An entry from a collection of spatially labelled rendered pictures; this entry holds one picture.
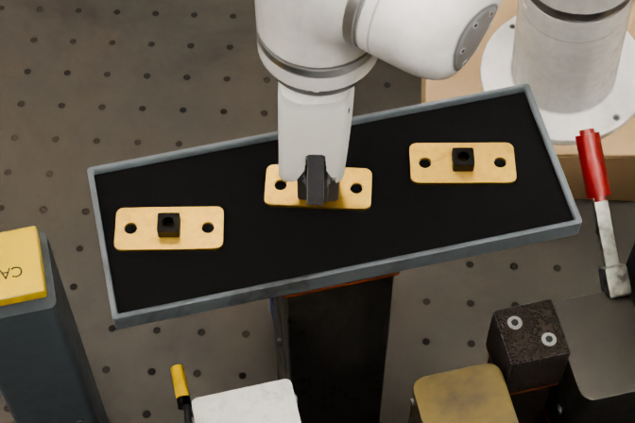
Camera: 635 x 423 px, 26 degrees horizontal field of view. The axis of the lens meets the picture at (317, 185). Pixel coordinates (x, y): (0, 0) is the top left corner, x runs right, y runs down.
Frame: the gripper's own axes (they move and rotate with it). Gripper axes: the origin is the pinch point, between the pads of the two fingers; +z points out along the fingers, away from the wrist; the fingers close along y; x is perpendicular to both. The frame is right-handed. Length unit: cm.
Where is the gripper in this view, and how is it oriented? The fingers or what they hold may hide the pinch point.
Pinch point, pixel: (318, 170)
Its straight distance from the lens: 106.7
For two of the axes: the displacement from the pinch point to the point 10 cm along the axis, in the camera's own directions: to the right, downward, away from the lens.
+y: -0.5, 8.5, -5.3
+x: 10.0, 0.4, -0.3
